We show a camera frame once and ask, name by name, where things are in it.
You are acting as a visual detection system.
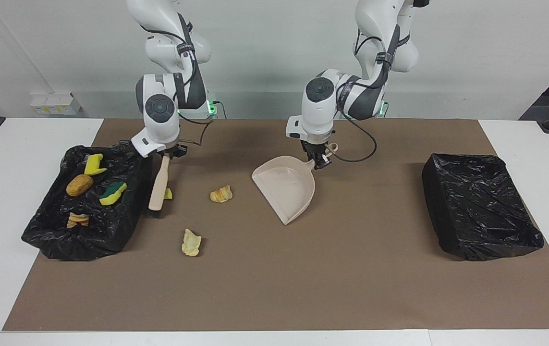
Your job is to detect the beige plastic dustpan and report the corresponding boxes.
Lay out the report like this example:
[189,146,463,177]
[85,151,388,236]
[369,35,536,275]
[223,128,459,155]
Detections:
[251,143,338,225]

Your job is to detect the beige hand brush black bristles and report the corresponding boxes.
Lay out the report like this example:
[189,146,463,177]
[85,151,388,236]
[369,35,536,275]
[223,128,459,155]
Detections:
[148,153,171,217]

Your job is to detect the yellow green scrub sponge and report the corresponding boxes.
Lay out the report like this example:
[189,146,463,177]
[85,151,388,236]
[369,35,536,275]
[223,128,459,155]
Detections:
[99,182,128,206]

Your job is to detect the notched yellow sponge piece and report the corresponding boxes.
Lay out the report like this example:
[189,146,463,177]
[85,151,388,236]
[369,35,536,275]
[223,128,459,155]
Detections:
[84,154,108,176]

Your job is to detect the brown round bread roll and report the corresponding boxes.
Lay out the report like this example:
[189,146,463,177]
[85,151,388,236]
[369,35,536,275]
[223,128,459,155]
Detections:
[66,174,94,197]

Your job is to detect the large orange striped bread chunk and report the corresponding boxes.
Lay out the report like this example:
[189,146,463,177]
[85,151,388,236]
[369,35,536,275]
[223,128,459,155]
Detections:
[66,213,90,229]

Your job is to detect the black bag lined bin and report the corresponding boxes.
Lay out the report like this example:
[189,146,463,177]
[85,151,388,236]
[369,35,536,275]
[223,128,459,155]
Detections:
[21,140,153,261]
[422,153,545,261]

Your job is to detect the small orange striped bread piece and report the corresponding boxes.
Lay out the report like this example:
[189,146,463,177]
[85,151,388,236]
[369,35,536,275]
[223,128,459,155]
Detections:
[209,185,233,203]

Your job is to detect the pale cream bread piece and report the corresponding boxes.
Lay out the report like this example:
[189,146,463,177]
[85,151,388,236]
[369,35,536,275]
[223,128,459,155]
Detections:
[181,229,202,257]

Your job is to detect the large brown table mat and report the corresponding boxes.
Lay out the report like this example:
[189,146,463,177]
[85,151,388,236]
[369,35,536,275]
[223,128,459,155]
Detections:
[3,119,549,331]

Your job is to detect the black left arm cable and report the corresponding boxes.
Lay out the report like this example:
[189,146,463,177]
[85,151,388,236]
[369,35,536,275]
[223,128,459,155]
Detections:
[330,26,402,163]

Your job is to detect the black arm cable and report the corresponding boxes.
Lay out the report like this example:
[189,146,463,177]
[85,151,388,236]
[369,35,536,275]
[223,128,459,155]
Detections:
[330,26,402,163]
[139,12,217,147]

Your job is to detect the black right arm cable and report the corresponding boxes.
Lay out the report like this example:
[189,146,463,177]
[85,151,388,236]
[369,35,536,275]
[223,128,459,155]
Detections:
[139,12,217,147]

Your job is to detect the white wall socket box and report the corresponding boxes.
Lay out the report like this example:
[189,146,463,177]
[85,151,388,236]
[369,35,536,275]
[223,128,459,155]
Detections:
[30,92,83,116]

